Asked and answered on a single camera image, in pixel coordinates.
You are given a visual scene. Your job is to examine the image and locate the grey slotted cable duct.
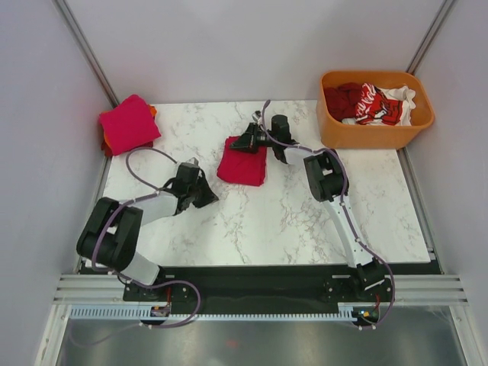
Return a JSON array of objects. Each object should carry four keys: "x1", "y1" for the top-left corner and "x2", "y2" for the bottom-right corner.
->
[{"x1": 69, "y1": 303, "x2": 379, "y2": 322}]

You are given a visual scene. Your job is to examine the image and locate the left aluminium frame post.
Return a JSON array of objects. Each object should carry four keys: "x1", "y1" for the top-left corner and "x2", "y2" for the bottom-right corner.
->
[{"x1": 53, "y1": 0, "x2": 120, "y2": 108}]

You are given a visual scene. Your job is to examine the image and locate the red white printed t shirt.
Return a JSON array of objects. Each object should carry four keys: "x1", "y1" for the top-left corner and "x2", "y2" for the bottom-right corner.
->
[{"x1": 341, "y1": 83, "x2": 416, "y2": 127}]

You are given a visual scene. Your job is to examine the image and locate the folded dark red t shirt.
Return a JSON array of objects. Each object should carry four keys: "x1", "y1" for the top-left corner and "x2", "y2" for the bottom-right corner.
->
[{"x1": 101, "y1": 133, "x2": 153, "y2": 157}]

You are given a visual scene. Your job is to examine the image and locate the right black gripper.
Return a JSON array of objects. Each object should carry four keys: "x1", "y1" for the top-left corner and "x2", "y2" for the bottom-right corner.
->
[{"x1": 230, "y1": 124, "x2": 278, "y2": 155}]

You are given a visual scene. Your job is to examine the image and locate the orange plastic basket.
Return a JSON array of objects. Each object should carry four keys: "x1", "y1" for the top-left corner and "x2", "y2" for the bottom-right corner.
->
[{"x1": 316, "y1": 70, "x2": 435, "y2": 149}]

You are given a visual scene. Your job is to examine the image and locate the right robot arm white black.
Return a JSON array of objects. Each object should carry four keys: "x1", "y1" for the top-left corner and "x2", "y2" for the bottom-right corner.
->
[{"x1": 230, "y1": 111, "x2": 387, "y2": 300}]

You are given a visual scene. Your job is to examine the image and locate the aluminium frame post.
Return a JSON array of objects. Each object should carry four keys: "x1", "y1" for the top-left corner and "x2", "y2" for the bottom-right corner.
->
[
  {"x1": 53, "y1": 0, "x2": 120, "y2": 108},
  {"x1": 406, "y1": 0, "x2": 458, "y2": 75}
]

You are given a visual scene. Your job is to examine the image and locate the folded pink t shirt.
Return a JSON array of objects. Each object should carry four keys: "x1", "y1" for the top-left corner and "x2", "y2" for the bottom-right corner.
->
[{"x1": 98, "y1": 95, "x2": 161, "y2": 142}]

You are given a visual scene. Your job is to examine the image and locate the folded orange t shirt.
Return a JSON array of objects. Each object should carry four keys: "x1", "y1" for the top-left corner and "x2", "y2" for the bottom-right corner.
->
[{"x1": 148, "y1": 104, "x2": 157, "y2": 117}]

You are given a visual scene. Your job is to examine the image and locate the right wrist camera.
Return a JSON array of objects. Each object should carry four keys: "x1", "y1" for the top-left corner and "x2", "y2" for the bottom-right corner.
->
[{"x1": 252, "y1": 111, "x2": 262, "y2": 124}]

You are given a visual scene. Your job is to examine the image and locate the dark red crumpled t shirt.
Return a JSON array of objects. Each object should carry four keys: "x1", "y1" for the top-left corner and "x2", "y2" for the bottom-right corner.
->
[{"x1": 323, "y1": 82, "x2": 362, "y2": 121}]

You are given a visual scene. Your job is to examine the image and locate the right aluminium frame post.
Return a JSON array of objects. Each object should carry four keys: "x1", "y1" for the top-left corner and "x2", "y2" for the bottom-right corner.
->
[{"x1": 406, "y1": 0, "x2": 458, "y2": 75}]

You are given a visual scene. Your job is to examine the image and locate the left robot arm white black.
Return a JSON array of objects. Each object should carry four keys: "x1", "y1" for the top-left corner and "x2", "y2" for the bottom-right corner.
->
[{"x1": 76, "y1": 158, "x2": 218, "y2": 300}]

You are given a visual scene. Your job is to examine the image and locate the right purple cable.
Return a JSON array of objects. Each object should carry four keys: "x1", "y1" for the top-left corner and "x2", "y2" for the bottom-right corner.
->
[{"x1": 261, "y1": 99, "x2": 396, "y2": 329}]

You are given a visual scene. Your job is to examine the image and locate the aluminium rail profile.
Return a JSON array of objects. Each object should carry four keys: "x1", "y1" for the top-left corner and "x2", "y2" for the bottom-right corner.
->
[{"x1": 53, "y1": 274, "x2": 467, "y2": 306}]

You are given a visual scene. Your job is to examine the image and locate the purple cable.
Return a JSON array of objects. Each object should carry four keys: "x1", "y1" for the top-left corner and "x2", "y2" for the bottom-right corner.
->
[
  {"x1": 68, "y1": 148, "x2": 202, "y2": 348},
  {"x1": 261, "y1": 99, "x2": 396, "y2": 329}
]

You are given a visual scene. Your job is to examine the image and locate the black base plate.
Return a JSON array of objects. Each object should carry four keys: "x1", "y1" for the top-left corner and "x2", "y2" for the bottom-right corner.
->
[{"x1": 123, "y1": 265, "x2": 393, "y2": 312}]

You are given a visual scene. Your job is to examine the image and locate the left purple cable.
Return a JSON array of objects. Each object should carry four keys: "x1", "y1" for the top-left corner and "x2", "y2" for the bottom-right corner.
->
[{"x1": 68, "y1": 148, "x2": 202, "y2": 348}]

